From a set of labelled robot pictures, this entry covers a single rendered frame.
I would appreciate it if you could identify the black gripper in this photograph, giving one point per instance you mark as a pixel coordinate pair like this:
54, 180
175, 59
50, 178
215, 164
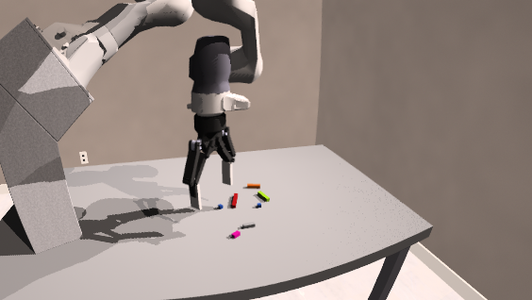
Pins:
216, 126

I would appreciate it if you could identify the grey rod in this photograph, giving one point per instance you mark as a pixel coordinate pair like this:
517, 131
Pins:
248, 225

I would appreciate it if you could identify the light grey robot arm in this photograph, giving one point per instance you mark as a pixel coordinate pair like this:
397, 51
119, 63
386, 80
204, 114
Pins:
85, 48

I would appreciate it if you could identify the lime green rod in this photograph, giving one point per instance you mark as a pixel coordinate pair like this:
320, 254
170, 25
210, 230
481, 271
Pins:
263, 196

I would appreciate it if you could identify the red rod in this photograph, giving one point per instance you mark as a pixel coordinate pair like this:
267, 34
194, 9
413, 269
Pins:
234, 203

